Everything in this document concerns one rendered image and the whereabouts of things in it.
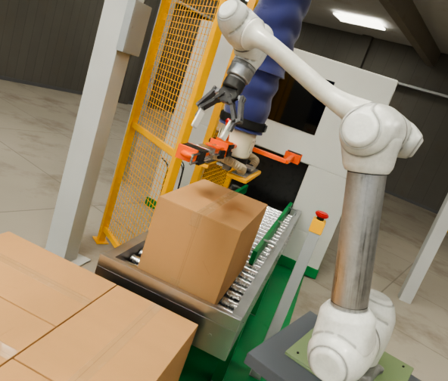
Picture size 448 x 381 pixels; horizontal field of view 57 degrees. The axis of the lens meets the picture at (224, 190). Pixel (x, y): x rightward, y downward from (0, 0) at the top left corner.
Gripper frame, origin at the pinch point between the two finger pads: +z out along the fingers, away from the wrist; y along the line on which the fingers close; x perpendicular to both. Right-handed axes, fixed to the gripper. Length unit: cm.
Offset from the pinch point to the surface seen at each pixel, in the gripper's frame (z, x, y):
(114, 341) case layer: 81, -6, -3
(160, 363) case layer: 79, -12, -20
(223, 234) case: 32, -41, -3
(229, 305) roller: 61, -69, -9
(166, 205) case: 33, -31, 24
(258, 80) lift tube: -35, -35, 15
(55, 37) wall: -133, -433, 825
